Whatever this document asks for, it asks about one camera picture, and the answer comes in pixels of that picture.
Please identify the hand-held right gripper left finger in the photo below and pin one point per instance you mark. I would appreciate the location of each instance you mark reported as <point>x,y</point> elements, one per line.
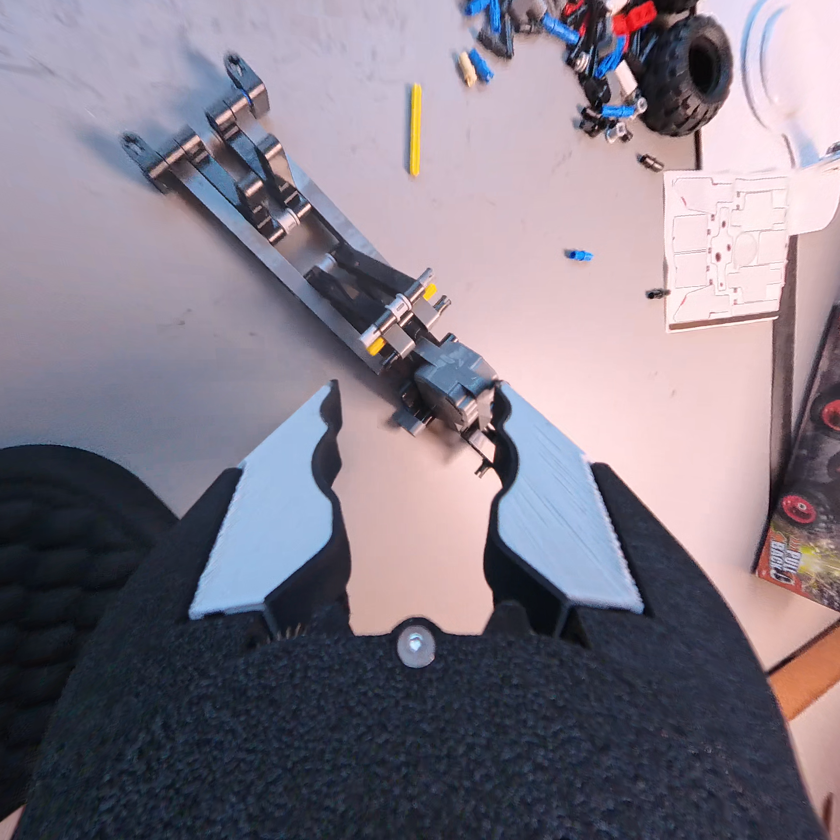
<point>263,538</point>

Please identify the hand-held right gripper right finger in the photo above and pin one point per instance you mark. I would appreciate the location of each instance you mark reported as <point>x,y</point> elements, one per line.
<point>571,525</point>

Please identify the grey and black brick chassis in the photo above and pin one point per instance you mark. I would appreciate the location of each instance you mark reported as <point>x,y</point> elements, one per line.
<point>453,387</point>

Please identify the yellow axle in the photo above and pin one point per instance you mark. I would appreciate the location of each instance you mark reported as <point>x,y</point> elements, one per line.
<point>415,131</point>

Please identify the pile of small building pieces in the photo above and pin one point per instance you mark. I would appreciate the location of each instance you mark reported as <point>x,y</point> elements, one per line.
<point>578,53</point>

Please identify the grey desk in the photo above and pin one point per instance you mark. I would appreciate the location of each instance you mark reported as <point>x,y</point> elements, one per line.
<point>158,328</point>

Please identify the toy truck box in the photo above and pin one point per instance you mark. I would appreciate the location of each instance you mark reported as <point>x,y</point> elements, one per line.
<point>807,499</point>

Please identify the white sticker sheet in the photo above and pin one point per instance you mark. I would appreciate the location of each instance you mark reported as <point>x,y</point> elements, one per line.
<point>729,250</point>

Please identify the black toy tyre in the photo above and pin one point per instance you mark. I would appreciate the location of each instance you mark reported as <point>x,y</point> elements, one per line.
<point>689,72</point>

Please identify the small tan pin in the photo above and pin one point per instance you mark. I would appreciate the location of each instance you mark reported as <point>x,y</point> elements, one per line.
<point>465,68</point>

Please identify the white book stand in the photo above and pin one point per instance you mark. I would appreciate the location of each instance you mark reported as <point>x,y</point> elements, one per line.
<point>788,66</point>

